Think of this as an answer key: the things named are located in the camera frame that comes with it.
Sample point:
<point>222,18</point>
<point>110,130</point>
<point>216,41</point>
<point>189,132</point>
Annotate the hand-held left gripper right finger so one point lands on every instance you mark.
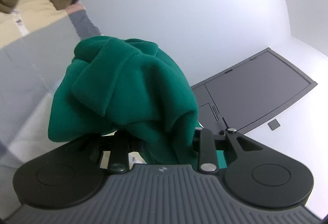
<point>206,147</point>

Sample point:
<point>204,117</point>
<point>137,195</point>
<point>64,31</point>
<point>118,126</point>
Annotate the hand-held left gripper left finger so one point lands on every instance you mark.
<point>119,152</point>

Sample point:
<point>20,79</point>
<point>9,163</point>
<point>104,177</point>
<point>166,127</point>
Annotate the green printed sweatshirt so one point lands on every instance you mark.
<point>128,85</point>

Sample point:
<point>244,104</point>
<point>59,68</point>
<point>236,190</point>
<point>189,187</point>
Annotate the grey door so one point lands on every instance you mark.
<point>256,90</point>

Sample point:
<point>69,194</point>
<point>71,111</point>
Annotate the patchwork bed sheet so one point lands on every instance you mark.
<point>38,60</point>

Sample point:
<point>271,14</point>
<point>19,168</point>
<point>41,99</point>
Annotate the dark square wall switch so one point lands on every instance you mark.
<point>273,124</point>

